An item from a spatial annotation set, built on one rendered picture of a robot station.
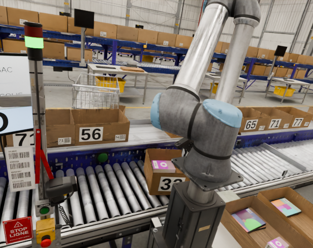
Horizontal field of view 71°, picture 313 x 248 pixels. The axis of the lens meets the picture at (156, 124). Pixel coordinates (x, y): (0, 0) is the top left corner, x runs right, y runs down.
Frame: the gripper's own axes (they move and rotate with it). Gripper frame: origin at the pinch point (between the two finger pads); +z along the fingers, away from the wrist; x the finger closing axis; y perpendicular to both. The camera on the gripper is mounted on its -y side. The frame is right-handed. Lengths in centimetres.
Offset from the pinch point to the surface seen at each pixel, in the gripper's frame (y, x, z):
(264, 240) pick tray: 27, -43, 27
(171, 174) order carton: -7.6, 1.8, 8.1
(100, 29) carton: 51, 492, -109
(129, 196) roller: -30.9, 9.2, 23.6
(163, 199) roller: -11.3, 1.3, 24.3
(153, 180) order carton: -18.0, 5.1, 12.0
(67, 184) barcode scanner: -68, -17, -8
